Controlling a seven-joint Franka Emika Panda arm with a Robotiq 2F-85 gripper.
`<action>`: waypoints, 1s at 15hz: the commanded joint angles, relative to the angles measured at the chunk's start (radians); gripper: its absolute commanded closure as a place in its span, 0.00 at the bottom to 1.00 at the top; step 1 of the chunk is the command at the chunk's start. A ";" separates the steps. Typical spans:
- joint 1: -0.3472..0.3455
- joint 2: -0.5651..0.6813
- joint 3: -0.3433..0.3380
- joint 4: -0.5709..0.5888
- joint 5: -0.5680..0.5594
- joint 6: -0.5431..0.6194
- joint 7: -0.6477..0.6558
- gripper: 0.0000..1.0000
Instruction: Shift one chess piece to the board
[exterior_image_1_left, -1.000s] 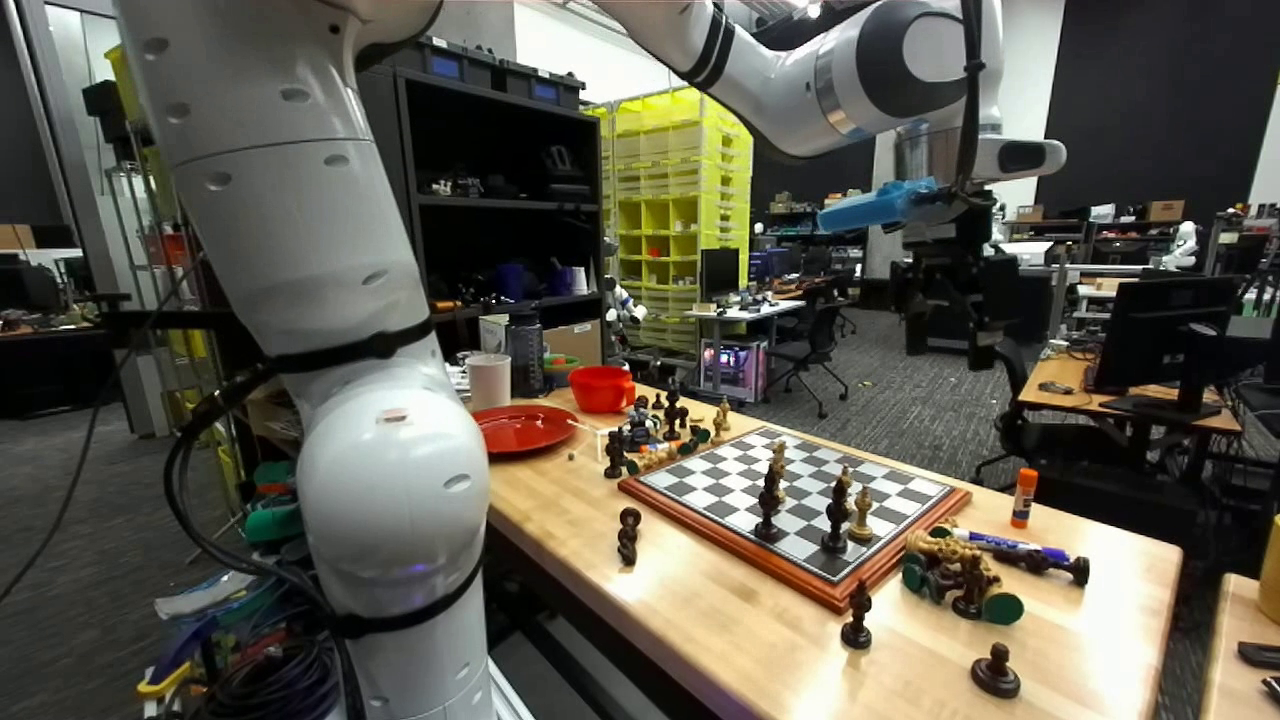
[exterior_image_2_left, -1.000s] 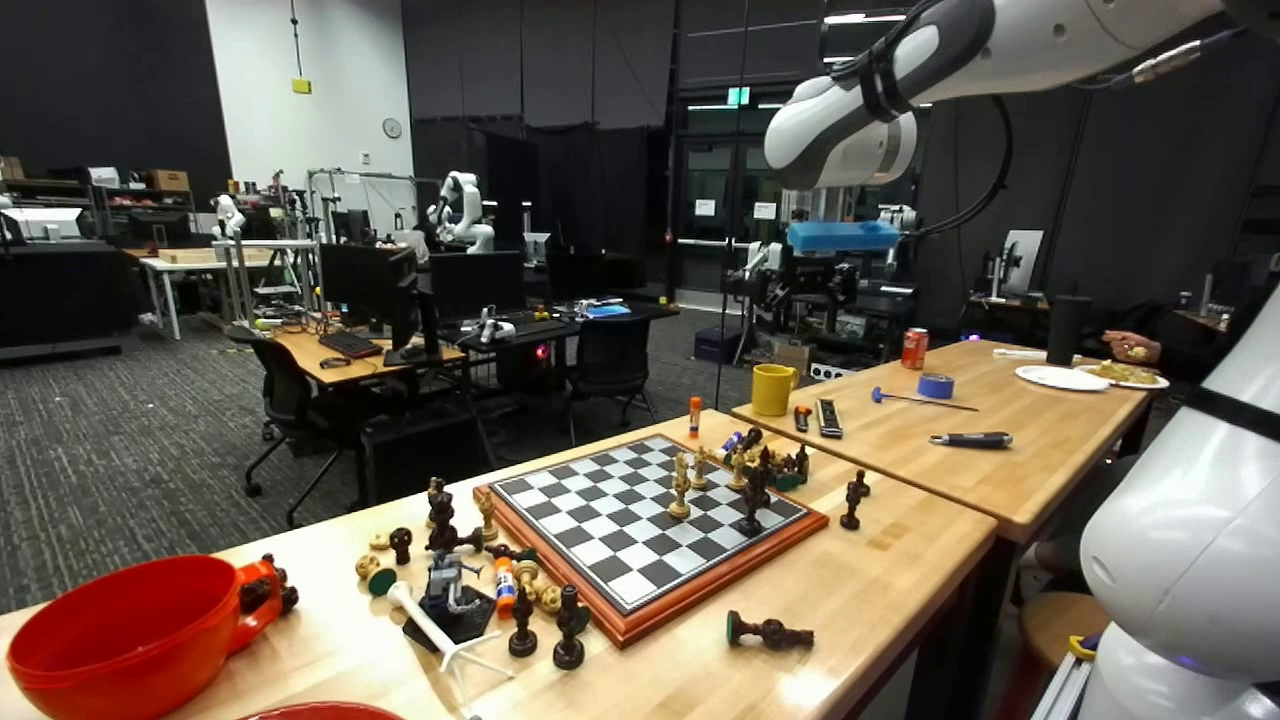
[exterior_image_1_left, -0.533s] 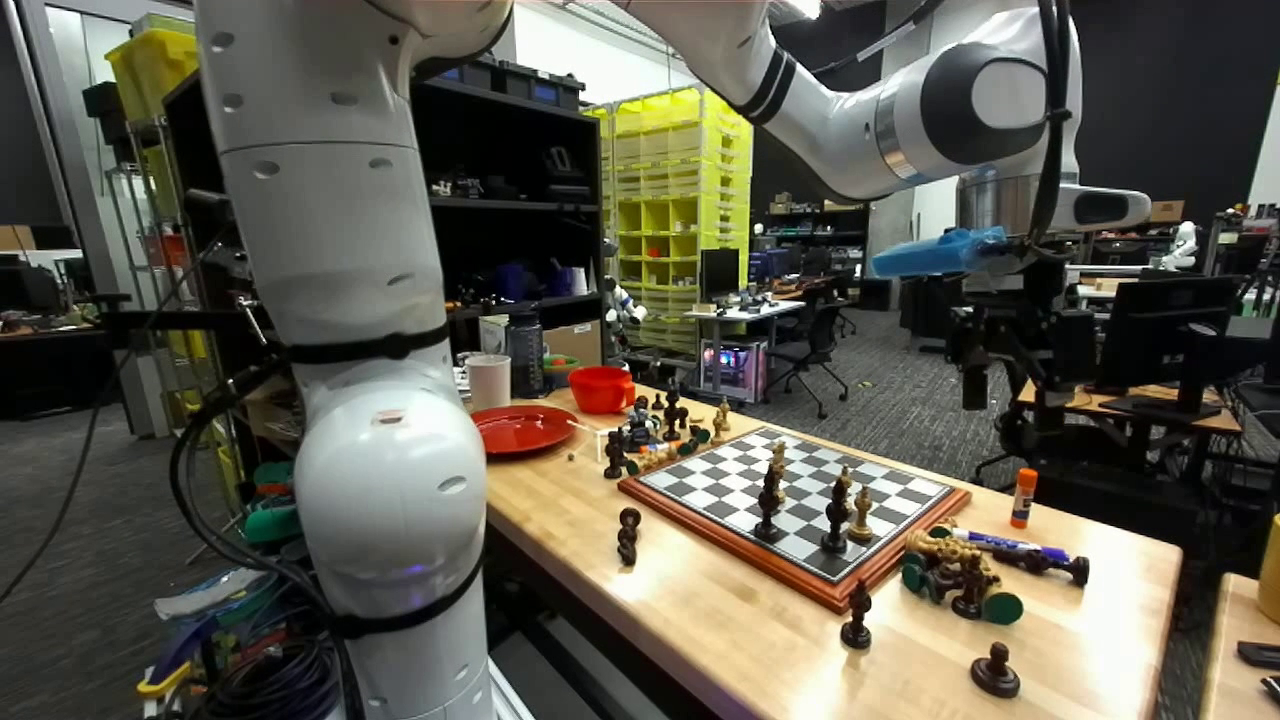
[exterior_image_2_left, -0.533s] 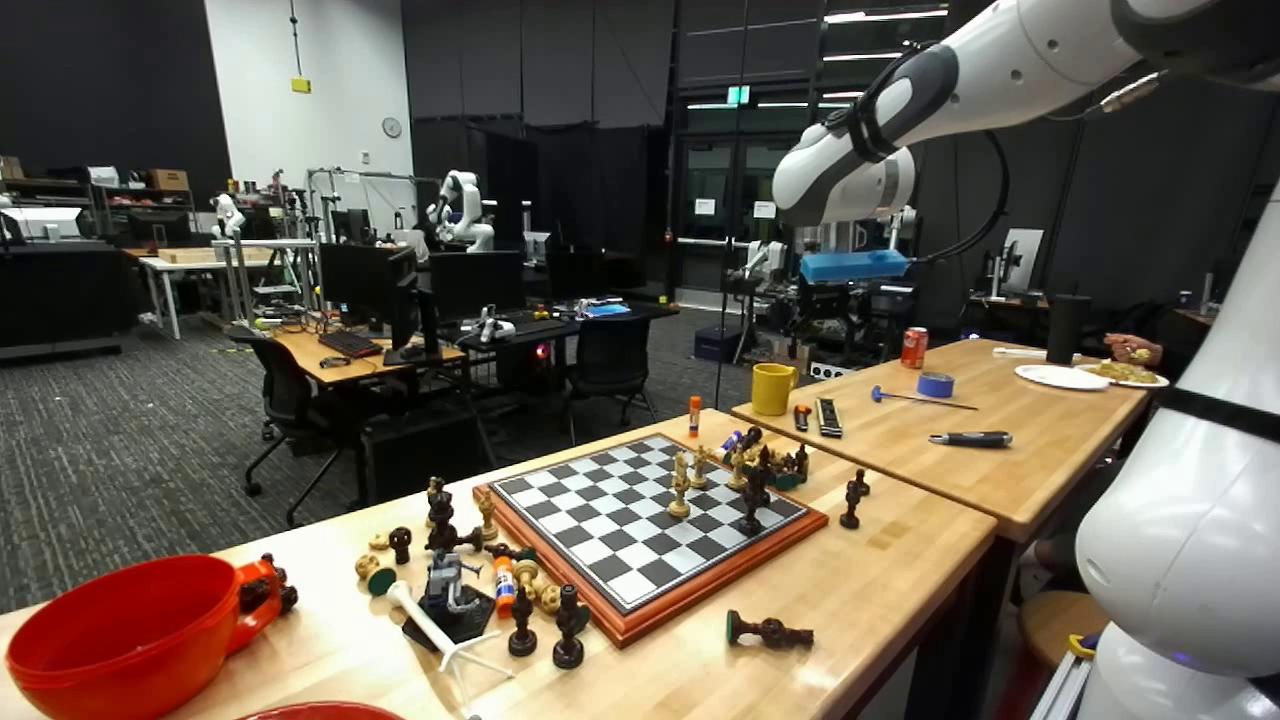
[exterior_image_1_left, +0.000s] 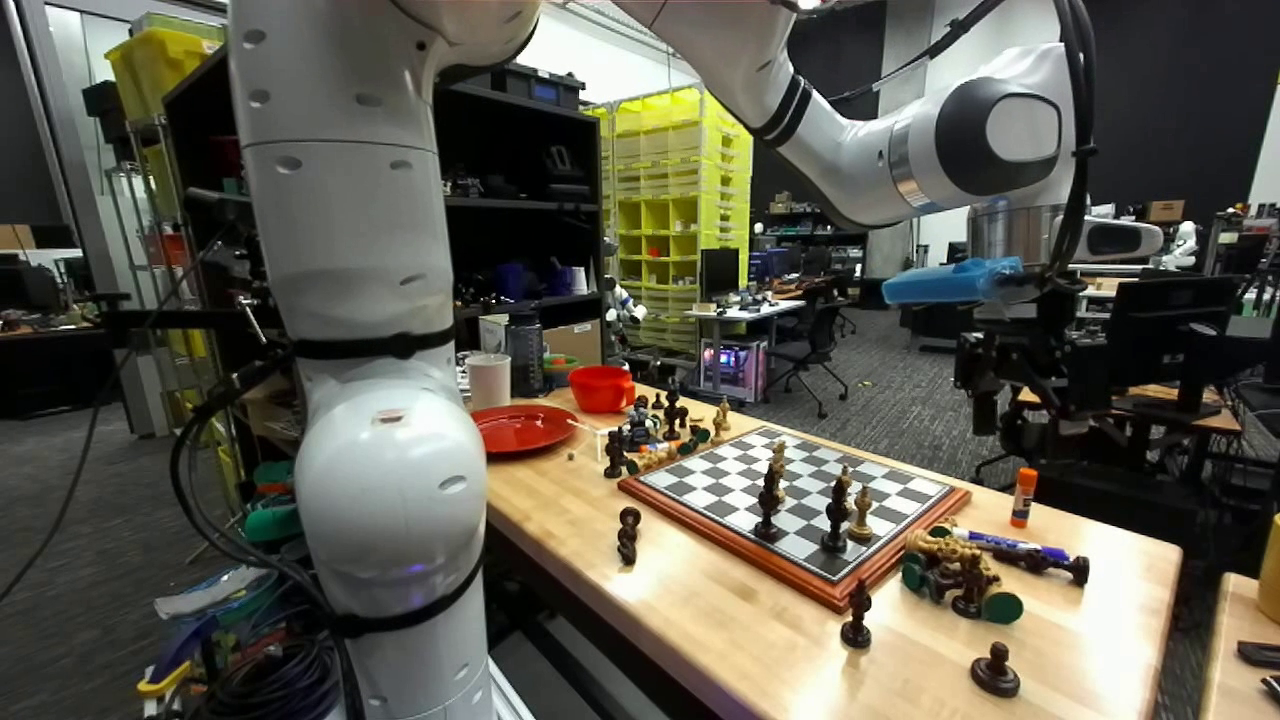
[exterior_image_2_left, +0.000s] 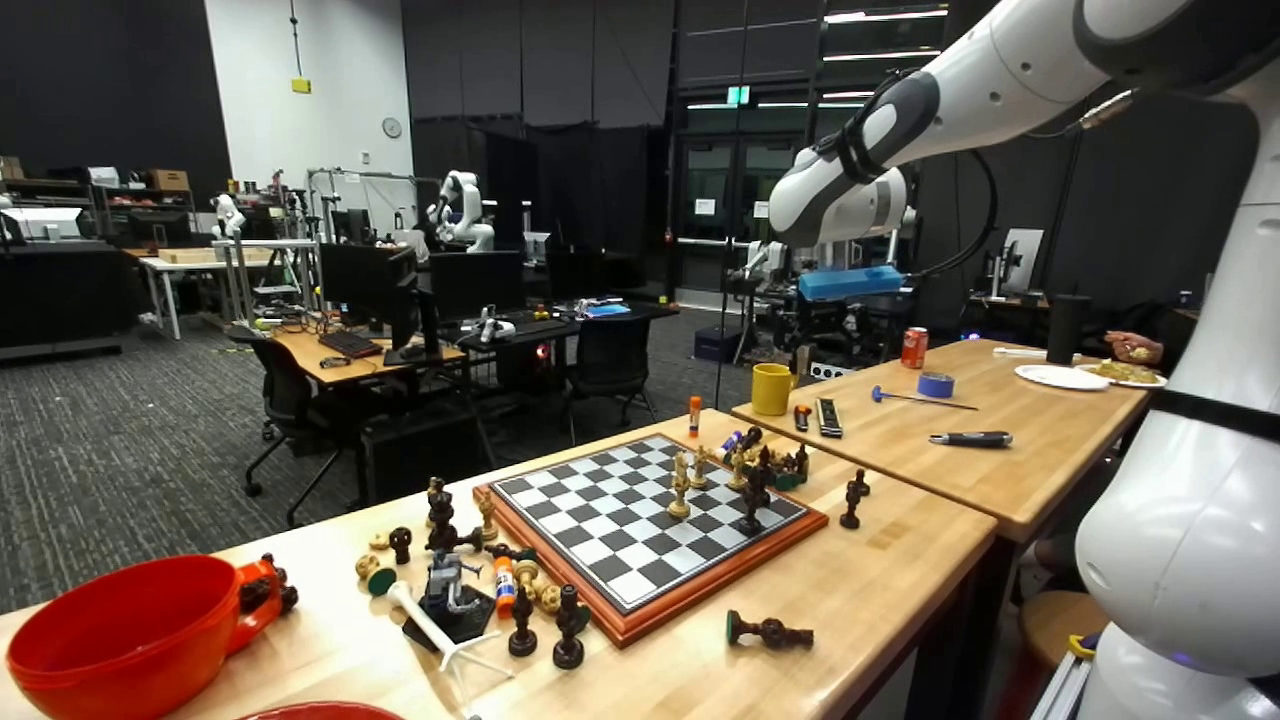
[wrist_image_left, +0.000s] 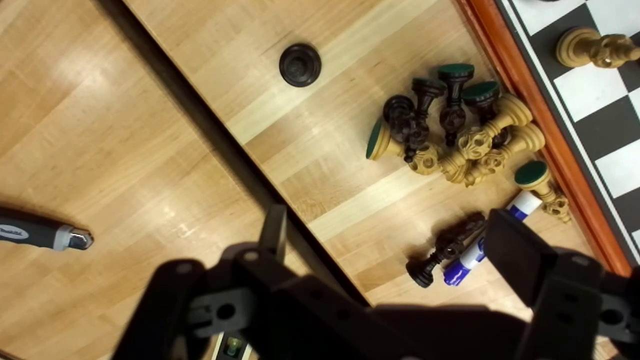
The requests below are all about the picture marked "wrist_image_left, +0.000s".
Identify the light wooden chess piece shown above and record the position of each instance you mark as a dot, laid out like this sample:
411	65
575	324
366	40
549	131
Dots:
523	140
597	49

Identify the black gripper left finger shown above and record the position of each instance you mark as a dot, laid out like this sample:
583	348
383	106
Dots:
200	300

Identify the dark chess piece green base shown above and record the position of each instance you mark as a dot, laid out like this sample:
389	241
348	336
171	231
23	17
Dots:
455	81

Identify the chess board with red-brown frame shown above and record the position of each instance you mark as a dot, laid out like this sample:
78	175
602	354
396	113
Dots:
601	126

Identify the purple and white marker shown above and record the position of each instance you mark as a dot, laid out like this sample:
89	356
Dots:
466	261

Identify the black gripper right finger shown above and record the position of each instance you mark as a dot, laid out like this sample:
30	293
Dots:
573	306

